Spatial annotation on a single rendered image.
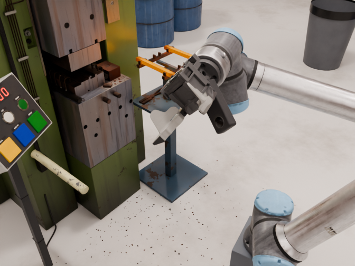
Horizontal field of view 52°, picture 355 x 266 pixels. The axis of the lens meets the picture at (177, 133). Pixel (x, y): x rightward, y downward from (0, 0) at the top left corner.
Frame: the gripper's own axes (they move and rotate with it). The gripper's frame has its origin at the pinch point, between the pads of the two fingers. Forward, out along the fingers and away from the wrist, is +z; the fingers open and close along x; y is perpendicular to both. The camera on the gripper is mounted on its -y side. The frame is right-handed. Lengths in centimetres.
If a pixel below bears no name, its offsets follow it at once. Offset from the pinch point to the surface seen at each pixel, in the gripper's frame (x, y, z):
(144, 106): -114, -7, -111
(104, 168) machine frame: -143, -15, -77
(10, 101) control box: -93, 41, -38
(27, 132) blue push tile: -96, 27, -34
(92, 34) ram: -85, 41, -93
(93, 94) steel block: -107, 20, -83
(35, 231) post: -153, -9, -25
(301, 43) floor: -136, -116, -416
